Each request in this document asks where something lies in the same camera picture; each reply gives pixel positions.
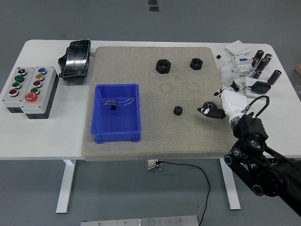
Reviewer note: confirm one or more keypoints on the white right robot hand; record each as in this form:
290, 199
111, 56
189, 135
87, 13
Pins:
232, 103

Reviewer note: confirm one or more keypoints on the large black gear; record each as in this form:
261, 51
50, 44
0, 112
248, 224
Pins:
210, 104

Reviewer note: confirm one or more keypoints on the small black hex nut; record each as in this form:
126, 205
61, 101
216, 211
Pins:
196, 63

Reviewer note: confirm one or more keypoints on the small black gear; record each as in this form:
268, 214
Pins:
178, 110

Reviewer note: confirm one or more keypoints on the brown cardboard box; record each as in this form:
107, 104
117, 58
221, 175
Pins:
298, 68

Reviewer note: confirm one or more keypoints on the large black hex nut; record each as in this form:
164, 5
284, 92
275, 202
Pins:
163, 66

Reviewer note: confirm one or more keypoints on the blue plastic box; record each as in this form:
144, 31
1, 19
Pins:
117, 121

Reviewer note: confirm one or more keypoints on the grey emergency stop button box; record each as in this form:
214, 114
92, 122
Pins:
44, 99

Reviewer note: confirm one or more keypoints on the white square panel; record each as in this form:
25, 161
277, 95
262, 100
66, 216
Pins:
249, 81

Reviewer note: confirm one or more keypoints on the crumpled clear plastic bag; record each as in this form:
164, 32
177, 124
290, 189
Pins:
227, 74

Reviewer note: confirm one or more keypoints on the dark cylindrical capacitor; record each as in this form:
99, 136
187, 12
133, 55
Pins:
255, 63
256, 74
259, 54
263, 64
274, 77
267, 57

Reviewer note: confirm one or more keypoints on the white circuit breaker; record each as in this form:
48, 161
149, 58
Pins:
243, 62

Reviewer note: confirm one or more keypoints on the small black square chip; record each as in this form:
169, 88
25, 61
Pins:
219, 56

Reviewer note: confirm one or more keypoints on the white table leg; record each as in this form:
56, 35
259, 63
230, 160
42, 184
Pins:
231, 188
65, 186

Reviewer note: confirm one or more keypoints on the grey-brown foam mat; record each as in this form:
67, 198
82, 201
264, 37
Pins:
150, 141

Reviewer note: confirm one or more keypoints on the silver socket under table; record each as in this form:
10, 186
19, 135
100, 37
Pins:
151, 164

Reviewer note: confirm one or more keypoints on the small metal clip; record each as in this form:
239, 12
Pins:
110, 102

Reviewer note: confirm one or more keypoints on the dark floor plate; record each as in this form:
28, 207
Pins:
152, 2
154, 8

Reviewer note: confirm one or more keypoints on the grey metal plate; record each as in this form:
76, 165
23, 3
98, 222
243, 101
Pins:
138, 221

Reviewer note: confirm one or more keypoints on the black wrapped electronic device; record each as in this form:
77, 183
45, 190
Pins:
75, 58

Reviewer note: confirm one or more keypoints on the white flat switch panel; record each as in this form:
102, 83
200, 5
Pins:
238, 48

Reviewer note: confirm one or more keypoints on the grey selector switch button box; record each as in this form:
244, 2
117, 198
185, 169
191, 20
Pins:
9, 99

